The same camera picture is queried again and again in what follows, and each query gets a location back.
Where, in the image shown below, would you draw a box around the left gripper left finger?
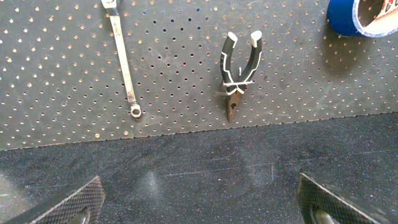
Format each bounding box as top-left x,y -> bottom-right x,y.
2,175 -> 106,224

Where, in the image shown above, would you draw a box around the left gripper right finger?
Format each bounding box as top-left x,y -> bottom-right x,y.
296,172 -> 398,224

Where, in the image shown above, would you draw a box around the black pegboard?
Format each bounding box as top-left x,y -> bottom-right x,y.
0,0 -> 398,152

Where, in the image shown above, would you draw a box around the black and white pliers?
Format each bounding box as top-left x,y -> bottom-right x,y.
219,29 -> 263,123

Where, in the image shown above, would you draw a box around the roll of blue tape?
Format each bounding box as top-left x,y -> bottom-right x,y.
326,0 -> 398,39

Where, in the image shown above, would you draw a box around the wrench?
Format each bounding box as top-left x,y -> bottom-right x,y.
100,0 -> 143,119

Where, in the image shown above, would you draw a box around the metal hook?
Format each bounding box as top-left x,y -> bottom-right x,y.
221,65 -> 254,89

